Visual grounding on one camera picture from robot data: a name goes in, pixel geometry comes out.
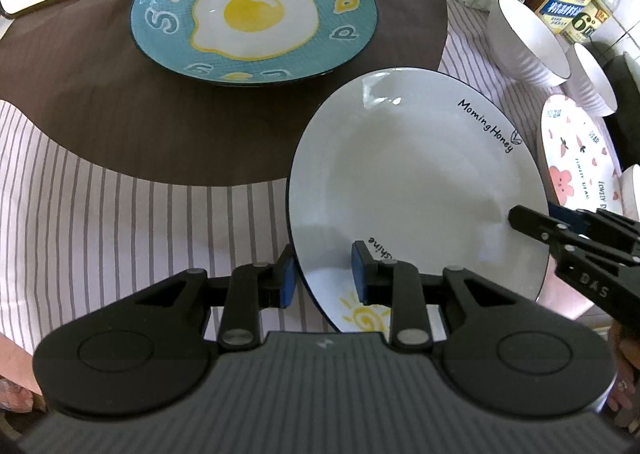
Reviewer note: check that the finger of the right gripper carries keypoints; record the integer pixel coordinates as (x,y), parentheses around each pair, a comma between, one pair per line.
(576,219)
(543,228)

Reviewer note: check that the striped brown table mat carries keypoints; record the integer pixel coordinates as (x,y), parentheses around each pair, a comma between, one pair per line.
(116,173)

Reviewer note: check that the yellow label cooking wine bottle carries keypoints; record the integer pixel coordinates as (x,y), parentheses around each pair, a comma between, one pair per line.
(567,3)

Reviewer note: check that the white Morning Honey plate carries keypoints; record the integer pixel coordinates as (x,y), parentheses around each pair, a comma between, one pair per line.
(421,168)

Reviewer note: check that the black pot with glass lid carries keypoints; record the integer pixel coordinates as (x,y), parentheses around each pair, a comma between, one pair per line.
(624,125)

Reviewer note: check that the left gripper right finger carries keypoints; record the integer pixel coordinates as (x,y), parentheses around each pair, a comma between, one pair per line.
(397,285)

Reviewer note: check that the white ribbed bowl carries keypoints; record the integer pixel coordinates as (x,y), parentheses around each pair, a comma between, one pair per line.
(588,84)
(523,47)
(630,189)

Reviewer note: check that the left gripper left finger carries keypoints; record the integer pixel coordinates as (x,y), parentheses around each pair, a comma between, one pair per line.
(250,289)

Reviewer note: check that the blue fried egg plate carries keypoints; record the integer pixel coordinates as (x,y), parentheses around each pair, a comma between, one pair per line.
(252,42)

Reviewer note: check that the white pink patterned plate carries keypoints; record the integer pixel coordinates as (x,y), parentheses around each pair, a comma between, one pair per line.
(576,164)

